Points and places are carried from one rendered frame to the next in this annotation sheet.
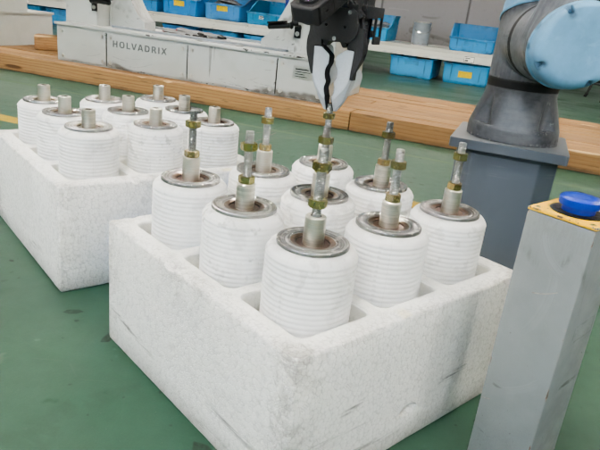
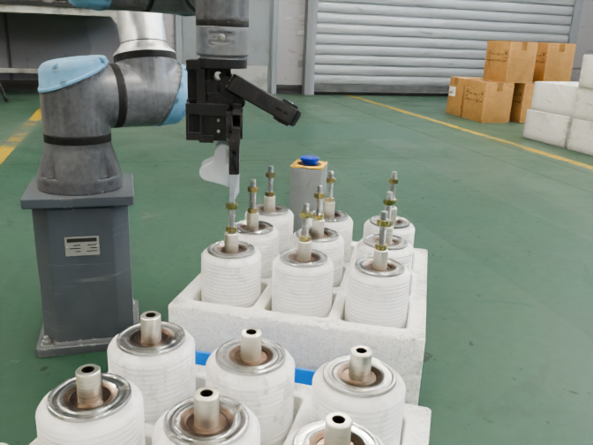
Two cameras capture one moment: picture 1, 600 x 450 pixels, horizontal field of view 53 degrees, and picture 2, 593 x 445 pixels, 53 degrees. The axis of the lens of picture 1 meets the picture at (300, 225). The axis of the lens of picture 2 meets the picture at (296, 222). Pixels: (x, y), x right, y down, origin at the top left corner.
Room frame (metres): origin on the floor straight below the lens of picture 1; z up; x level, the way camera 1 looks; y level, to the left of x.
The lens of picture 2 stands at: (1.33, 0.76, 0.58)
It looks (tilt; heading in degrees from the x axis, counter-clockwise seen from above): 18 degrees down; 235
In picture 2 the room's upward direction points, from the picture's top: 2 degrees clockwise
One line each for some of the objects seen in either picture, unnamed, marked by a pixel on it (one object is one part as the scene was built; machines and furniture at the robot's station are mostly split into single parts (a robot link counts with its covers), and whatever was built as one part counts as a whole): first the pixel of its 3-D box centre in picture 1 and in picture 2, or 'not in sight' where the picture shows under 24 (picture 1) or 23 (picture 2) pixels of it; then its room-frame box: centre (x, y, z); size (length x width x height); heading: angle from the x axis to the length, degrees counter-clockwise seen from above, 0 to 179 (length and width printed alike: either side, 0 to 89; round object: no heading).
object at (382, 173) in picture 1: (381, 176); (252, 221); (0.82, -0.11, 0.26); 0.02 x 0.02 x 0.03
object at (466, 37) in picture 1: (475, 38); not in sight; (5.27, -1.27, 0.36); 0.50 x 0.38 x 0.21; 161
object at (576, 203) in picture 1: (579, 206); (309, 161); (0.57, -0.27, 0.32); 0.04 x 0.04 x 0.02
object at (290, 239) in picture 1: (312, 242); (389, 222); (0.57, -0.02, 0.25); 0.08 x 0.08 x 0.01
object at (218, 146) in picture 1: (211, 169); (153, 408); (1.12, 0.18, 0.16); 0.10 x 0.10 x 0.18
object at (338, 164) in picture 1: (323, 162); (231, 250); (0.90, -0.03, 0.25); 0.08 x 0.08 x 0.01
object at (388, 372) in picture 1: (304, 306); (312, 318); (0.73, -0.02, 0.09); 0.39 x 0.39 x 0.18; 43
